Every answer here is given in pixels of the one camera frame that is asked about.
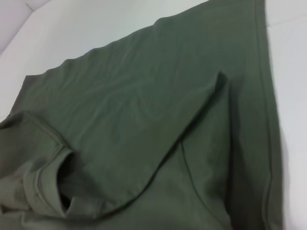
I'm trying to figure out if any dark green printed T-shirt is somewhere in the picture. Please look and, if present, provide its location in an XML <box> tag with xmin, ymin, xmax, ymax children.
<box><xmin>0</xmin><ymin>0</ymin><xmax>288</xmax><ymax>230</ymax></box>

